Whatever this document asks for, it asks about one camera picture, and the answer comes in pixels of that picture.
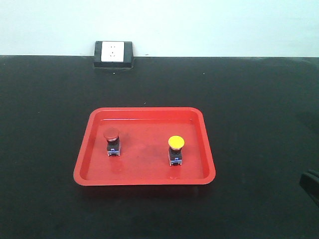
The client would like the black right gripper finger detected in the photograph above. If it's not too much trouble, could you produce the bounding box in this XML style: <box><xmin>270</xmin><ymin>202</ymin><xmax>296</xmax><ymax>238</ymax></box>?
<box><xmin>299</xmin><ymin>170</ymin><xmax>319</xmax><ymax>206</ymax></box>

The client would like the yellow mushroom push button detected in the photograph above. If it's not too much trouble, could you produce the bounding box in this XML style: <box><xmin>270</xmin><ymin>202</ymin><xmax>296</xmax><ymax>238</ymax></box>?
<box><xmin>168</xmin><ymin>135</ymin><xmax>185</xmax><ymax>166</ymax></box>

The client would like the red mushroom push button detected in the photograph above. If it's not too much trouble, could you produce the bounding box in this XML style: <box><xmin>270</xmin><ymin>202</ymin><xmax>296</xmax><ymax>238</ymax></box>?
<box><xmin>103</xmin><ymin>127</ymin><xmax>121</xmax><ymax>157</ymax></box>

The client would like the red plastic tray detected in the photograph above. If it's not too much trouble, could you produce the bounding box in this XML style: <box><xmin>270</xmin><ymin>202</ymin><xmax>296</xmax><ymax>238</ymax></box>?
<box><xmin>73</xmin><ymin>107</ymin><xmax>216</xmax><ymax>186</ymax></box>

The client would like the black desktop socket box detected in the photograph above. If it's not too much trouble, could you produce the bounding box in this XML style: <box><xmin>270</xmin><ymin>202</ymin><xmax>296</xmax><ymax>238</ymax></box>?
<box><xmin>93</xmin><ymin>41</ymin><xmax>134</xmax><ymax>68</ymax></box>

